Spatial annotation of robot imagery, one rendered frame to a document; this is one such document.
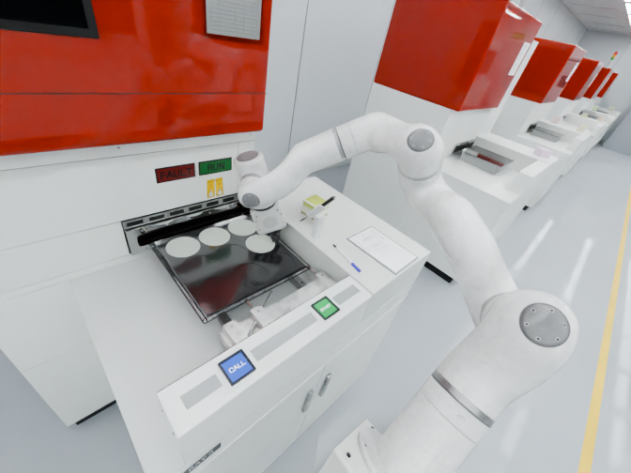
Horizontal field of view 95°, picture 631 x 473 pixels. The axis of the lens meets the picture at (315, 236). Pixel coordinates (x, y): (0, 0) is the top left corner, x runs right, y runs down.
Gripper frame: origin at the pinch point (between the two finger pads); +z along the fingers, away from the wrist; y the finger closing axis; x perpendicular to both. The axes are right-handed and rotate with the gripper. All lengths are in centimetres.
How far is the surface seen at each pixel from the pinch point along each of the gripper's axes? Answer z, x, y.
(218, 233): -4.4, 6.7, -18.3
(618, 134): 435, 464, 1044
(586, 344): 169, -31, 192
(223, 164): -22.4, 18.5, -8.7
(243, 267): -2.1, -11.2, -12.2
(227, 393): -10, -51, -17
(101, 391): 46, -5, -87
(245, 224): -1.1, 11.2, -9.1
